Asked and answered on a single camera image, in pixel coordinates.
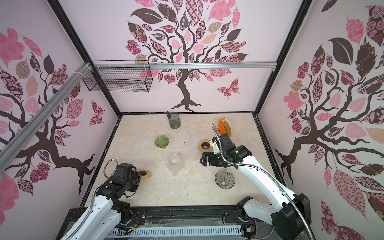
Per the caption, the left aluminium rail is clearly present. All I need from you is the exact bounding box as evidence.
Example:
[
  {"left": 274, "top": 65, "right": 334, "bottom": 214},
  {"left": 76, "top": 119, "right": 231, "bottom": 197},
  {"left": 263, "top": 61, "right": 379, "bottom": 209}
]
[{"left": 1, "top": 63, "right": 92, "bottom": 173}]

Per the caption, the rear aluminium rail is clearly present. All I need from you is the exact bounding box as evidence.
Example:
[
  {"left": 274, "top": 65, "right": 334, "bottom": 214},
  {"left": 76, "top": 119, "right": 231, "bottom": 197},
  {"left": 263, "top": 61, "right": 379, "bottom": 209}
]
[{"left": 94, "top": 62, "right": 277, "bottom": 70}]

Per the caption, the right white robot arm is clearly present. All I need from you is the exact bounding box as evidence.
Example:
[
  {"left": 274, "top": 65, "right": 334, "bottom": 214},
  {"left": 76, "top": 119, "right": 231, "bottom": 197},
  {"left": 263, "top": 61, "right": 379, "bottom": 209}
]
[{"left": 200, "top": 134, "right": 315, "bottom": 240}]

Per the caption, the green glass dripper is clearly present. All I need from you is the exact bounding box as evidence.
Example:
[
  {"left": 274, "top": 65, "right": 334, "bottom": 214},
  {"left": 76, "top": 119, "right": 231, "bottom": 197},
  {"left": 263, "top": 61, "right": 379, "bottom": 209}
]
[{"left": 154, "top": 135, "right": 170, "bottom": 150}]

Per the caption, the white slotted cable duct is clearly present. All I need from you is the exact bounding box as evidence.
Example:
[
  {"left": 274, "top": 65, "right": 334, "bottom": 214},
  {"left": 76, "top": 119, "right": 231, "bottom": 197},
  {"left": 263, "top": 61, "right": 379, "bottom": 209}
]
[{"left": 105, "top": 226, "right": 243, "bottom": 240}]

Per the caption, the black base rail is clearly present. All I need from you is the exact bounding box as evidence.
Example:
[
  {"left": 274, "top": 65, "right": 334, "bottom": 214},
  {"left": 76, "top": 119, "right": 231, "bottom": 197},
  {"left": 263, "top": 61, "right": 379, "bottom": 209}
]
[{"left": 58, "top": 198, "right": 262, "bottom": 240}]

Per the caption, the orange coffee filter pack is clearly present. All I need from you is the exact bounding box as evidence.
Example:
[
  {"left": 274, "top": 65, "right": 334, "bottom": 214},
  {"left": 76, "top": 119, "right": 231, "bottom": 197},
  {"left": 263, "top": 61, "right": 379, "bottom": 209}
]
[{"left": 217, "top": 118, "right": 232, "bottom": 137}]

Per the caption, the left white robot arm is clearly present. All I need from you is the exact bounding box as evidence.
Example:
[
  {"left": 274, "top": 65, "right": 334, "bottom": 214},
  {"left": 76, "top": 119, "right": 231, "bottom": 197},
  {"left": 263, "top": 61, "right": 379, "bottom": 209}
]
[{"left": 62, "top": 164, "right": 141, "bottom": 240}]

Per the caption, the black wire basket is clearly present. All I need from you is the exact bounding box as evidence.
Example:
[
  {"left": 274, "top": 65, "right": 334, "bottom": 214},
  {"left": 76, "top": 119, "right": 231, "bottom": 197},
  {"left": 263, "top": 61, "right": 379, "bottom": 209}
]
[{"left": 83, "top": 60, "right": 153, "bottom": 93}]

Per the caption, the grey glass measuring cup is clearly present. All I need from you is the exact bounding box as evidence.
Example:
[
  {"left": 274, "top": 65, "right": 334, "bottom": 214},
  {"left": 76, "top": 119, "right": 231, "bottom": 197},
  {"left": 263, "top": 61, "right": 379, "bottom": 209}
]
[{"left": 166, "top": 112, "right": 181, "bottom": 129}]

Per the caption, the right metal cable conduit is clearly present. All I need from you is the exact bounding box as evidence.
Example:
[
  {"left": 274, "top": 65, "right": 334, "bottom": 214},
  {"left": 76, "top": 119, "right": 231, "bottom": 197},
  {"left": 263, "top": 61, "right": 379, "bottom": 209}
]
[{"left": 211, "top": 123, "right": 316, "bottom": 240}]

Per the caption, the grey glass dripper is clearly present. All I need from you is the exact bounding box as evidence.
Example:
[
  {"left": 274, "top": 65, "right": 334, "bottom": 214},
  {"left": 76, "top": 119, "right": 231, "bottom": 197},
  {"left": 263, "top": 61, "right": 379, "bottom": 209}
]
[{"left": 215, "top": 170, "right": 236, "bottom": 190}]

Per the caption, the aluminium rail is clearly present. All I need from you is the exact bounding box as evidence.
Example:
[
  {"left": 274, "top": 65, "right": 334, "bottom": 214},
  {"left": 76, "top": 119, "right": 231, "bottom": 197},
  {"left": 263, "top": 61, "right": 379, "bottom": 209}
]
[
  {"left": 1, "top": 63, "right": 92, "bottom": 173},
  {"left": 94, "top": 62, "right": 277, "bottom": 70}
]

